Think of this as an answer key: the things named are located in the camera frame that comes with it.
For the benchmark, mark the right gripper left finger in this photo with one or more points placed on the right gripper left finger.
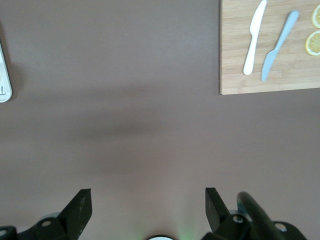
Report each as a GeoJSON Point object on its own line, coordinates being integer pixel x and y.
{"type": "Point", "coordinates": [80, 210]}

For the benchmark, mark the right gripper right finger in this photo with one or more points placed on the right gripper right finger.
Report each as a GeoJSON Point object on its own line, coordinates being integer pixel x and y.
{"type": "Point", "coordinates": [215, 210]}

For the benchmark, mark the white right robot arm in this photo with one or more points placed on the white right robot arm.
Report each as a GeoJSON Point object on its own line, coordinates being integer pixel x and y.
{"type": "Point", "coordinates": [160, 238]}

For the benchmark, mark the brown table cover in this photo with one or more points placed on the brown table cover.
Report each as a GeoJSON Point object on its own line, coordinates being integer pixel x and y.
{"type": "Point", "coordinates": [125, 75]}

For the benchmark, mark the cream bear print tray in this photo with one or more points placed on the cream bear print tray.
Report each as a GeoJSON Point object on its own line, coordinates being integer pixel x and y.
{"type": "Point", "coordinates": [3, 82]}

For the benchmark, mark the bamboo cutting board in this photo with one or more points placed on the bamboo cutting board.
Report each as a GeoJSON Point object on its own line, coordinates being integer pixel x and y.
{"type": "Point", "coordinates": [235, 50]}

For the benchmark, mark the white plastic knife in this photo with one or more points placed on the white plastic knife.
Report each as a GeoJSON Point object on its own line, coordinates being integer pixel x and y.
{"type": "Point", "coordinates": [254, 37]}

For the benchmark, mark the grey plastic knife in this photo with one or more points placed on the grey plastic knife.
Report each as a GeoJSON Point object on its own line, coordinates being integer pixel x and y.
{"type": "Point", "coordinates": [280, 45]}

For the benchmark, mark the lemon slice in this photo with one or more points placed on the lemon slice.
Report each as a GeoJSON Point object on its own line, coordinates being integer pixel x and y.
{"type": "Point", "coordinates": [317, 15]}
{"type": "Point", "coordinates": [314, 43]}

